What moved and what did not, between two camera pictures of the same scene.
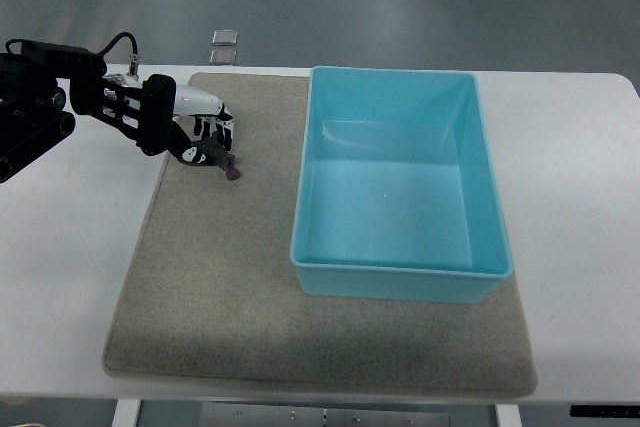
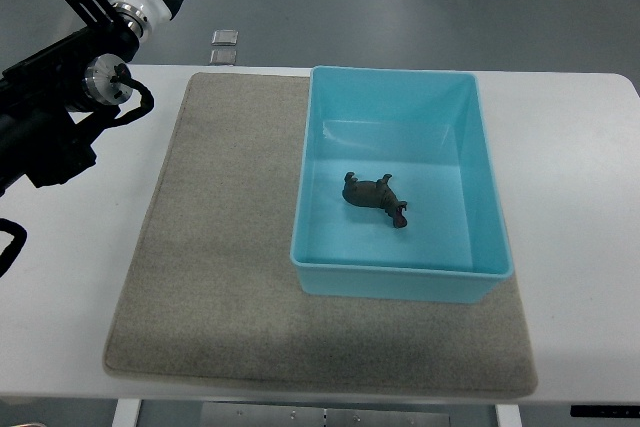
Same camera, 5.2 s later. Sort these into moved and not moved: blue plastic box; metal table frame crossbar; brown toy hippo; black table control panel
Moved: brown toy hippo
Not moved: black table control panel; metal table frame crossbar; blue plastic box
